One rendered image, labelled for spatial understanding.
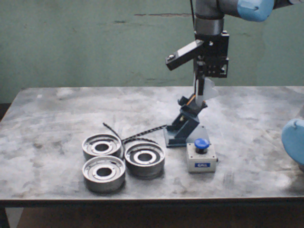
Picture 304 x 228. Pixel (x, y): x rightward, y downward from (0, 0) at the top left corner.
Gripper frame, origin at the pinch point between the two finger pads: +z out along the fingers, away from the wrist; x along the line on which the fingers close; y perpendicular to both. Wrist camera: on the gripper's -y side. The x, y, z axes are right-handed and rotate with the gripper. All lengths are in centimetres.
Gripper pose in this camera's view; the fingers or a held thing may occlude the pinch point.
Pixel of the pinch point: (196, 100)
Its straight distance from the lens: 111.4
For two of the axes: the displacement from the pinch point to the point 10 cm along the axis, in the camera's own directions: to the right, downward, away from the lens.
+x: -0.6, -5.1, 8.6
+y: 10.0, -0.3, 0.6
